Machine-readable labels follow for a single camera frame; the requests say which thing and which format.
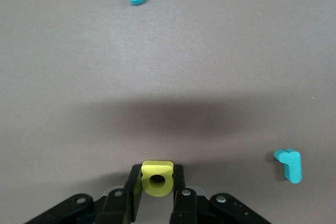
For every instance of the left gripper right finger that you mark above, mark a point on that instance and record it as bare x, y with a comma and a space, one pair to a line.
183, 208

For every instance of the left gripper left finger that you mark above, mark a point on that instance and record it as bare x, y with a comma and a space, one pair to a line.
115, 208

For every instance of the yellow foam letter D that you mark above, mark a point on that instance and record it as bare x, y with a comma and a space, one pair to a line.
157, 190

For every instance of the teal foam letter r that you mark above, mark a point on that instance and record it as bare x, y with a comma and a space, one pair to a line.
292, 166

